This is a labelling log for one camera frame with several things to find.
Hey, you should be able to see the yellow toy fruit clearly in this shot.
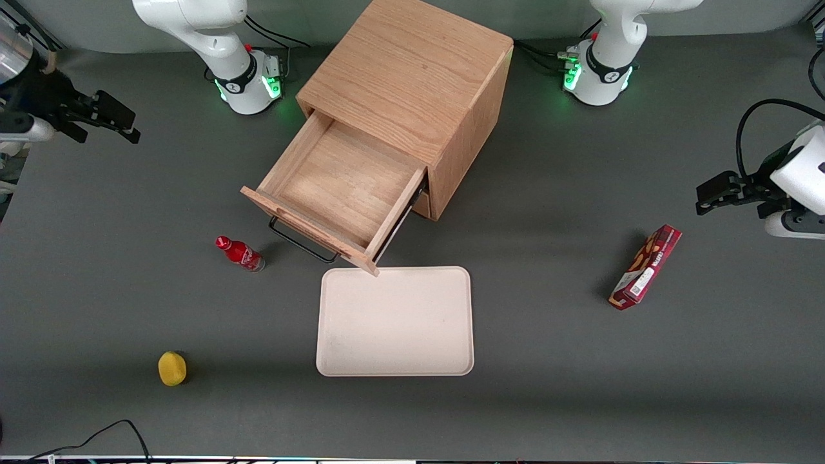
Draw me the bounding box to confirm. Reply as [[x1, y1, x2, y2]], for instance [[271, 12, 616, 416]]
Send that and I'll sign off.
[[158, 351, 188, 387]]

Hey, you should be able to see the red snack box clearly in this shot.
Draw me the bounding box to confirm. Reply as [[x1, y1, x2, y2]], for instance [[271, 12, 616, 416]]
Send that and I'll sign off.
[[609, 224, 683, 311]]

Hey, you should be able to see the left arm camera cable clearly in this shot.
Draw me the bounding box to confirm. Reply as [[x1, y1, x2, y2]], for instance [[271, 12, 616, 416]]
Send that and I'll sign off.
[[736, 98, 825, 181]]

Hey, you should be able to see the wooden two-drawer cabinet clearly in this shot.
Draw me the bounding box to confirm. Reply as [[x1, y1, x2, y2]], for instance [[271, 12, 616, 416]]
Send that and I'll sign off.
[[296, 0, 515, 222]]

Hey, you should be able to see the small red soda bottle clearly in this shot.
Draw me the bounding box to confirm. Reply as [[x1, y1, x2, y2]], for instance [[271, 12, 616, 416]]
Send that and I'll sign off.
[[215, 236, 266, 273]]

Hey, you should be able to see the beige plastic object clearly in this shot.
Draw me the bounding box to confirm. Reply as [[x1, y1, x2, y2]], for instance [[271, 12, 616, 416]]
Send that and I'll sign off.
[[0, 143, 30, 194]]

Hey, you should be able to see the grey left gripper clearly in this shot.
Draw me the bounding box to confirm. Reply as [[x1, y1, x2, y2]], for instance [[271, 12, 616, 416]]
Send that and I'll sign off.
[[695, 171, 825, 240]]

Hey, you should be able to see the black cable at table edge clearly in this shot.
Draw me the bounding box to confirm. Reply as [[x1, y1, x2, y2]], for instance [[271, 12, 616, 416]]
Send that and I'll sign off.
[[0, 420, 152, 464]]

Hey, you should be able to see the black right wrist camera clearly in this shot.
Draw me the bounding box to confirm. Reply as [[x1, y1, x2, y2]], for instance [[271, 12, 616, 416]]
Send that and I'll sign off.
[[0, 61, 72, 130]]

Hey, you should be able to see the black base cable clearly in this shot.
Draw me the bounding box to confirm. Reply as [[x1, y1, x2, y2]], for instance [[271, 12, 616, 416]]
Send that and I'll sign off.
[[244, 14, 311, 49], [514, 40, 571, 65], [525, 48, 571, 75]]

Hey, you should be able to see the black hanging cable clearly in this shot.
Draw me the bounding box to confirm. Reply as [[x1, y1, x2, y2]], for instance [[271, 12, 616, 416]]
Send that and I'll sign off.
[[808, 45, 825, 101]]

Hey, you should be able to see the beige rectangular plastic tray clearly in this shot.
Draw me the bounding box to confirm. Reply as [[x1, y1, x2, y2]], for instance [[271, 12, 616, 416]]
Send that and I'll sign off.
[[316, 266, 474, 377]]

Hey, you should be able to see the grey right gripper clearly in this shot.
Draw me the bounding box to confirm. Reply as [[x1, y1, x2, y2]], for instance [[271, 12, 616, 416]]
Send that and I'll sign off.
[[0, 90, 141, 144]]

